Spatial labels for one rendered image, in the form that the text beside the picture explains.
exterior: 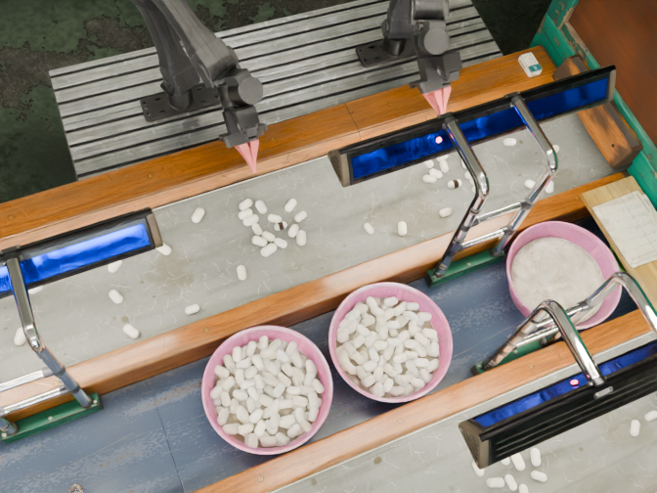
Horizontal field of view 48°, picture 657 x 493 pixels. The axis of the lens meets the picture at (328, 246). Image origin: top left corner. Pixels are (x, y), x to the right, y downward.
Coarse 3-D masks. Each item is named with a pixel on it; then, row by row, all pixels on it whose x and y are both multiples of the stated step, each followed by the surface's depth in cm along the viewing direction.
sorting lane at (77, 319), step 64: (576, 128) 188; (256, 192) 172; (320, 192) 174; (384, 192) 175; (448, 192) 177; (512, 192) 178; (192, 256) 164; (256, 256) 165; (320, 256) 166; (0, 320) 154; (64, 320) 155; (128, 320) 156; (192, 320) 157
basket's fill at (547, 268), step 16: (544, 240) 174; (560, 240) 175; (528, 256) 172; (544, 256) 172; (560, 256) 173; (576, 256) 173; (512, 272) 170; (528, 272) 170; (544, 272) 171; (560, 272) 170; (576, 272) 171; (592, 272) 171; (528, 288) 169; (544, 288) 169; (560, 288) 169; (576, 288) 169; (592, 288) 170; (528, 304) 167
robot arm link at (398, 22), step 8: (392, 0) 187; (400, 0) 184; (408, 0) 184; (392, 8) 186; (400, 8) 186; (408, 8) 186; (392, 16) 187; (400, 16) 187; (392, 24) 188; (400, 24) 188; (408, 24) 188; (392, 32) 190; (400, 32) 190; (408, 32) 190
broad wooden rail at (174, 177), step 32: (480, 64) 192; (512, 64) 193; (544, 64) 194; (384, 96) 184; (416, 96) 185; (480, 96) 188; (288, 128) 178; (320, 128) 178; (352, 128) 179; (384, 128) 181; (160, 160) 171; (192, 160) 171; (224, 160) 172; (256, 160) 173; (288, 160) 175; (64, 192) 165; (96, 192) 166; (128, 192) 166; (160, 192) 167; (192, 192) 170; (0, 224) 160; (32, 224) 161; (64, 224) 162
